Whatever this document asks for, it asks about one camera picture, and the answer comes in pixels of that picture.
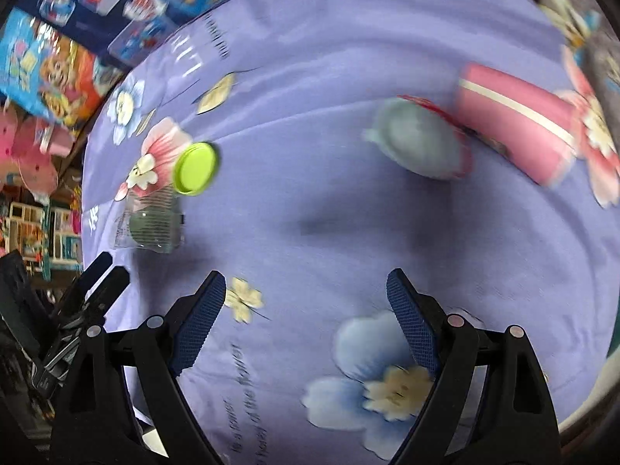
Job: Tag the pink cylindrical container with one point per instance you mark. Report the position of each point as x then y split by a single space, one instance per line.
508 121

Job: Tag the blue toy box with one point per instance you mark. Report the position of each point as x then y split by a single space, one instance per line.
121 5

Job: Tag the red rimmed cup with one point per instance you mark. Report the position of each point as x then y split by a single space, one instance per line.
416 140

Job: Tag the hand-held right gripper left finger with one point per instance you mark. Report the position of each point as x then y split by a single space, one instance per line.
201 319

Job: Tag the clear jar with green lid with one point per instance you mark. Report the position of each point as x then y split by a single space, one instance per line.
196 169

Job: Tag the purple floral blanket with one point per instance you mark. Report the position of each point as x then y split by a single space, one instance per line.
315 106

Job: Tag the colourful puppy print packet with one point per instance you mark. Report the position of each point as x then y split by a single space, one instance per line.
58 72

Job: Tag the patterned floral cloth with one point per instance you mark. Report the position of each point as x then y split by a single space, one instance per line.
600 58

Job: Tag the teal toy set box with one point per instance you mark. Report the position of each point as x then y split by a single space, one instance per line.
63 237

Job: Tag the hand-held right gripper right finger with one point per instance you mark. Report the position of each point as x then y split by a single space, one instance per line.
411 319

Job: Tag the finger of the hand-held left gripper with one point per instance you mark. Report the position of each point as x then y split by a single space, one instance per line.
111 286
94 271

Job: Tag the pink plastic toy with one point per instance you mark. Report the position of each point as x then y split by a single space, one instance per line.
34 160

